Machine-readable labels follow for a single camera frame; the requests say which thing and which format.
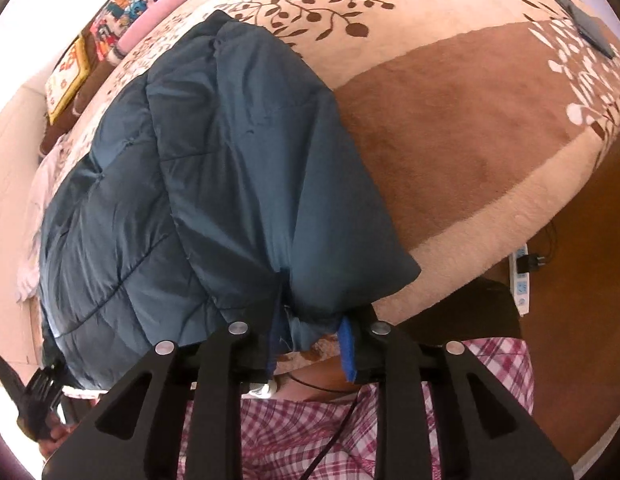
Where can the pale lilac cloth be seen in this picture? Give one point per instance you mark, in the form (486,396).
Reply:
(37,195)

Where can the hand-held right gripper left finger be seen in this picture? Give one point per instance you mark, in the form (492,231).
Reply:
(260,360)

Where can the yellow flower print pillow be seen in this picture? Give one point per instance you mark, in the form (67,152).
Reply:
(67,80)

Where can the teal quilted puffer jacket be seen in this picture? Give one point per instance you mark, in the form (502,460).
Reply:
(215,160)

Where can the dark smartphone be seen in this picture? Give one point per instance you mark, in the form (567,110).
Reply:
(584,25)

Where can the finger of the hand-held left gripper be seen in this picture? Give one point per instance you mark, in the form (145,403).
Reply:
(7,372)

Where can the colourful cartoon print pillow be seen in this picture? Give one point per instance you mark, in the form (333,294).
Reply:
(117,15)

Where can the beige brown floral bed blanket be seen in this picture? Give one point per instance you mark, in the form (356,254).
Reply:
(464,135)

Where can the pink plaid pajamas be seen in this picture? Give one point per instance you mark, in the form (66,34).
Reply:
(290,435)

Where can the black plug adapter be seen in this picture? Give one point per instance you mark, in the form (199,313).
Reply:
(529,262)

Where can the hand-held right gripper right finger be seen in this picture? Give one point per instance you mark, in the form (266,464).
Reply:
(347,355)

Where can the white power strip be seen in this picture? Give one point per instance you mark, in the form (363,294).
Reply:
(520,290)

